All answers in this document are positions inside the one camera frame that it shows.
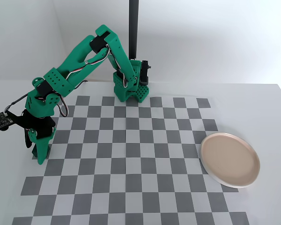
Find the black vertical pole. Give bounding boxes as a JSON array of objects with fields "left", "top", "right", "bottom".
[{"left": 128, "top": 0, "right": 140, "bottom": 60}]

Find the pink round plate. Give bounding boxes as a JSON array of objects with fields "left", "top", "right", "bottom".
[{"left": 200, "top": 132, "right": 261, "bottom": 189}]

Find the dark green dice cube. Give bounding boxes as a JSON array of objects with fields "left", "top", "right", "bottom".
[{"left": 32, "top": 143, "right": 50, "bottom": 160}]

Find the grey checkerboard mat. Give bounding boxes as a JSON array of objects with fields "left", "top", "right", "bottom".
[{"left": 13, "top": 94, "right": 250, "bottom": 225}]

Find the black wrist camera board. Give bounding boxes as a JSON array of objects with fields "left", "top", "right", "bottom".
[{"left": 0, "top": 111, "right": 26, "bottom": 134}]

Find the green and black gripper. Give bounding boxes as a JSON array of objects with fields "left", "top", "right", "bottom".
[{"left": 20, "top": 110, "right": 58, "bottom": 165}]

